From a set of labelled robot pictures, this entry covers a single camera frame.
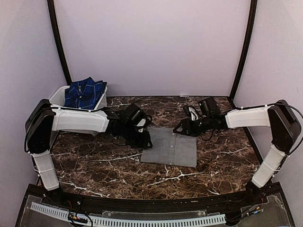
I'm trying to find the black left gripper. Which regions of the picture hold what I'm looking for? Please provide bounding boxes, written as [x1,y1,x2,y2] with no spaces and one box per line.
[121,123,153,149]

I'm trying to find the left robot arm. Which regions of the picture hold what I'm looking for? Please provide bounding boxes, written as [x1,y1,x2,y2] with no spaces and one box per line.
[24,99,153,206]

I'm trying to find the white plastic bin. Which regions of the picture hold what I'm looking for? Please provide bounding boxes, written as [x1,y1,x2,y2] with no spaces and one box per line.
[49,86,109,136]

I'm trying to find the white slotted cable duct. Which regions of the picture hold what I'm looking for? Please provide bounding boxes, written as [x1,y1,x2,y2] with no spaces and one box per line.
[30,202,226,227]

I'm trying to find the black frame post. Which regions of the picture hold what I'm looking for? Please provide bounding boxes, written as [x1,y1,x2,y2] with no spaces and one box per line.
[229,0,258,104]
[47,0,72,85]

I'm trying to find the grey long sleeve shirt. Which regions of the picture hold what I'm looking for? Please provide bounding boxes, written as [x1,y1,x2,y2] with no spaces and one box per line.
[141,128,197,168]

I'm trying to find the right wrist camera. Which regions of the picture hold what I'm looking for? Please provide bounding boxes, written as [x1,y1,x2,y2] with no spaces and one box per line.
[183,105,201,121]

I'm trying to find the left black frame post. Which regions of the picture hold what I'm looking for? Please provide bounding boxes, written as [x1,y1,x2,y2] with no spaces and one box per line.
[47,0,72,85]

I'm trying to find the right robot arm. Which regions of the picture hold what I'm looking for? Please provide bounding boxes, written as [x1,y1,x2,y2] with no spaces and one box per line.
[173,97,302,189]

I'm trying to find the blue plaid shirt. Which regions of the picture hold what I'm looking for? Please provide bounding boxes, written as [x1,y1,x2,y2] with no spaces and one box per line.
[64,77,107,110]

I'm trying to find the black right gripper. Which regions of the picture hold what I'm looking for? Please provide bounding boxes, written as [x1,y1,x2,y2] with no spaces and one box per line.
[174,115,212,137]

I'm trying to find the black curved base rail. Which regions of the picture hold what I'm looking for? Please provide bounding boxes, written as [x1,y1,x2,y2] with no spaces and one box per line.
[18,183,289,216]

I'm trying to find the right black frame post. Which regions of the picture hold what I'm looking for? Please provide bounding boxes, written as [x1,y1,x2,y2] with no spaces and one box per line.
[229,0,258,104]

